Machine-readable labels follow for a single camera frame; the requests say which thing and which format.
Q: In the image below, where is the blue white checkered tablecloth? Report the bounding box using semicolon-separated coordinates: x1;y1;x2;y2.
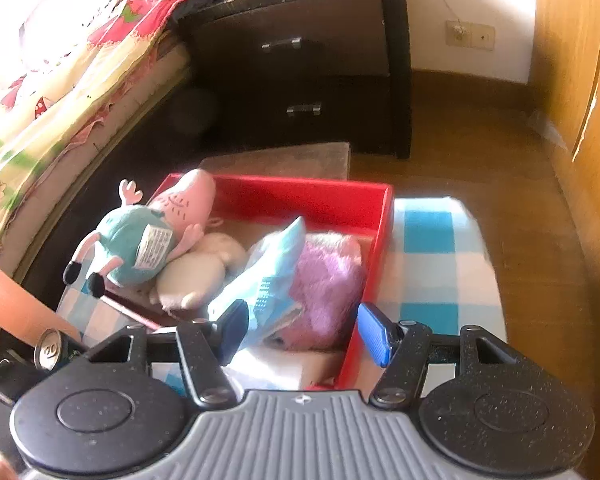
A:
57;197;507;395

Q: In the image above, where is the white foam sponge block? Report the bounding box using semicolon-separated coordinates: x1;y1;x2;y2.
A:
223;347;344;390

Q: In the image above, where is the red cardboard box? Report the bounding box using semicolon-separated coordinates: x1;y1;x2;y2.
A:
88;169;366;389

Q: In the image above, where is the lower drawer metal handle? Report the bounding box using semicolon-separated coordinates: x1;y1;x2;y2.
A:
286;103;322;117

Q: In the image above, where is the blue white cloth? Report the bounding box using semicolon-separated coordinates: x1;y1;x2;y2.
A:
208;217;306;349

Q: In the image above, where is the floral bed sheet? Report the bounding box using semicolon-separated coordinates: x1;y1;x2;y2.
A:
0;0;210;260

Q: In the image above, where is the drawer metal handle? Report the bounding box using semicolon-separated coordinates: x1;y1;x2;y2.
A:
286;103;322;117
261;37;302;53

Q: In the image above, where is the wall power socket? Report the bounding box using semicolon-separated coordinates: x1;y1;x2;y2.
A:
445;21;495;51

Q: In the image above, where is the dark wooden nightstand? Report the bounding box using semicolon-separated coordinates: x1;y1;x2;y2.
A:
176;0;412;158

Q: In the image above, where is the cream plush bear toy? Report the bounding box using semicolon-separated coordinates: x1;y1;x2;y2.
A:
148;233;248;315

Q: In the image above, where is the upper drawer metal handle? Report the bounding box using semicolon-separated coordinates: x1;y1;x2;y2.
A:
261;37;302;53

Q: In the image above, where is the purple fluffy towel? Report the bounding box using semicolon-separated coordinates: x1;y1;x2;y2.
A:
265;232;366;351

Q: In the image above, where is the black drink can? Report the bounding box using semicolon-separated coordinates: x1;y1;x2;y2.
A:
33;328;87;373

